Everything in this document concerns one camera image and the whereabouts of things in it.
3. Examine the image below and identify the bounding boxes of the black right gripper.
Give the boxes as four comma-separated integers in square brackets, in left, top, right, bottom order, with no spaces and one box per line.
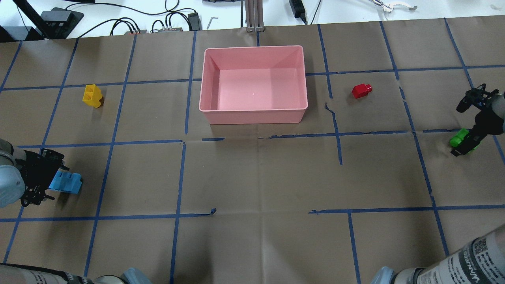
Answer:
[451,83,505,157]

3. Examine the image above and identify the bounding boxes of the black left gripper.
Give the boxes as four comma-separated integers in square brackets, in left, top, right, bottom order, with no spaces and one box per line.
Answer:
[20,148,69,207]

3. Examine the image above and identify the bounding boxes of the green block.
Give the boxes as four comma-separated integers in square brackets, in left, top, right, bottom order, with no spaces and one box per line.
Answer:
[449,128,481,156]

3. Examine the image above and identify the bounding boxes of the blue three-stud block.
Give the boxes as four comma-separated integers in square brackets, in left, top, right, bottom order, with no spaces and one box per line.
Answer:
[49,170,82,194]

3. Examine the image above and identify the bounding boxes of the yellow block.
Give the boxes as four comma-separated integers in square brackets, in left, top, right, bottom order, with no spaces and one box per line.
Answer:
[82,84,103,108]

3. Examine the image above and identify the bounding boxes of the red block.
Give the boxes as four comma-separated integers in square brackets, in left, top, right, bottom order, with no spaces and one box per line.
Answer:
[352,83,373,99]

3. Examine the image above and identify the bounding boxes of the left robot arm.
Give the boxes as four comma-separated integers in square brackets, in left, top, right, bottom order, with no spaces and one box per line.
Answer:
[0,140,150,284]

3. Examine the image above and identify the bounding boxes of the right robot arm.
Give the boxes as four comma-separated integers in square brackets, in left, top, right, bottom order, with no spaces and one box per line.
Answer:
[372,83,505,284]

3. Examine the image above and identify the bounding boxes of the pink plastic box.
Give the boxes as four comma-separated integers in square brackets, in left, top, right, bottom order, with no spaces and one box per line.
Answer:
[198,45,309,125]

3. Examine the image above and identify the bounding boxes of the reacher grabber tool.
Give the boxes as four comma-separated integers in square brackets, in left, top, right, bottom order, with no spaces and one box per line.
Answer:
[370,0,418,13]

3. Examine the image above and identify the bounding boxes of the black power adapter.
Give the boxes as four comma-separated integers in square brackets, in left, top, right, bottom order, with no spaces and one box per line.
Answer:
[288,0,307,22]

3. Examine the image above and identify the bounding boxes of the aluminium frame post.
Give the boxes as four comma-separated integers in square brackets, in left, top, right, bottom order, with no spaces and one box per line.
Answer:
[245,0,265,33]

